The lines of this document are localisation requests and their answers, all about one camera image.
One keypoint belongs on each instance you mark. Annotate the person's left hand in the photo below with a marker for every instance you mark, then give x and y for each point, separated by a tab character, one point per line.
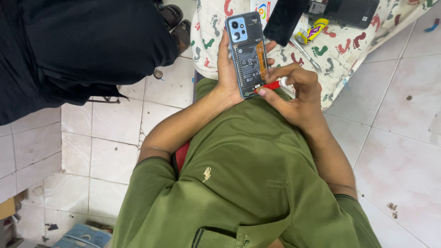
224	79

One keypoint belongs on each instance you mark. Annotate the person's right hand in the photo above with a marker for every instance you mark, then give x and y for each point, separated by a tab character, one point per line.
299	100

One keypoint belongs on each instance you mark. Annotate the red screwdriver with white cap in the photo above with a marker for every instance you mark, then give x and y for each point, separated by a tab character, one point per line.
274	85

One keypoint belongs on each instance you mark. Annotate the blue phone without back cover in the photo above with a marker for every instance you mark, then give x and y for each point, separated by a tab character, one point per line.
248	58

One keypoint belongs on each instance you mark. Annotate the metal scalpel tool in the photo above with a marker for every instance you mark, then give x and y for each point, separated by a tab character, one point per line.
305	53

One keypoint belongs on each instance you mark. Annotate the dark sandal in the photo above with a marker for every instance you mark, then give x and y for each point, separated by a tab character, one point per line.
170	13
182	34

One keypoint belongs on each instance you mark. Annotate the white cloth with footprint print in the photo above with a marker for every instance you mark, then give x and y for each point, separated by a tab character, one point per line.
344	51

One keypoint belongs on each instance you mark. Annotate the small brown lump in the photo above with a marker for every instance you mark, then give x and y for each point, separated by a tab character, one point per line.
158	74

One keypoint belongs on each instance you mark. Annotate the yellow glue tube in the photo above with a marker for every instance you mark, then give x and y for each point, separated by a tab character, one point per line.
315	30

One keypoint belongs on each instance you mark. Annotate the white box with coloured logo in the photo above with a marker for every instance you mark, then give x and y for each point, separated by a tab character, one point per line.
263	12

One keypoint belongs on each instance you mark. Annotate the black phone screen panel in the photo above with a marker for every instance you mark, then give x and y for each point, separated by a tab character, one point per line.
284	20

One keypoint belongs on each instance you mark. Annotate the red stool seat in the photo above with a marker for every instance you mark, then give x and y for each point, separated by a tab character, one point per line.
182	156

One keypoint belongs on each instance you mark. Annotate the person's green shirt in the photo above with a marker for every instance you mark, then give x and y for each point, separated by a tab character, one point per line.
248	179

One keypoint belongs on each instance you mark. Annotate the blue tape piece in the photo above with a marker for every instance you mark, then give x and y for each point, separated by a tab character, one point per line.
432	26

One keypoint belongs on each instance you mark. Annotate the light blue bag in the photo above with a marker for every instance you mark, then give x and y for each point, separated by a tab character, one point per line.
84	237

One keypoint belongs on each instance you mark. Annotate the cardboard box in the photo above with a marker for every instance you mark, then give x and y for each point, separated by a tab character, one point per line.
9	207

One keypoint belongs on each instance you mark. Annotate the black phone frame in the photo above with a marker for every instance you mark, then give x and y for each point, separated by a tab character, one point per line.
348	12

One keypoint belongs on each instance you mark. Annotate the metal stool frame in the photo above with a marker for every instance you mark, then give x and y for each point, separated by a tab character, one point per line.
105	100

